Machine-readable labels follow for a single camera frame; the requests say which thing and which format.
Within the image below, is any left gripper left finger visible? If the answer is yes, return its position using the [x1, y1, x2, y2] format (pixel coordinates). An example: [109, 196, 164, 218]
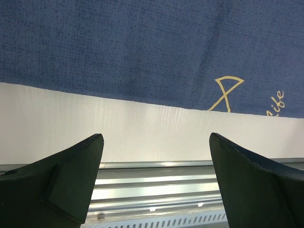
[0, 133, 104, 228]

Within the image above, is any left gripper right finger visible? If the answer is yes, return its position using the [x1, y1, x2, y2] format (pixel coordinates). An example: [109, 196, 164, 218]
[209, 133, 304, 228]

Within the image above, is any blue cloth placemat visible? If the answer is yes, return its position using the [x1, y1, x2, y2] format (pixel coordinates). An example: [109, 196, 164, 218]
[0, 0, 304, 118]

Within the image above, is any perforated cable duct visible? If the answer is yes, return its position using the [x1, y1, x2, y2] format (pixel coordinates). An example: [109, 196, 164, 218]
[81, 210, 229, 228]

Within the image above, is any aluminium rail beam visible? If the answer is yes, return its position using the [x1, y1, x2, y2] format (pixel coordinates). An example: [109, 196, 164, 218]
[0, 158, 304, 221]

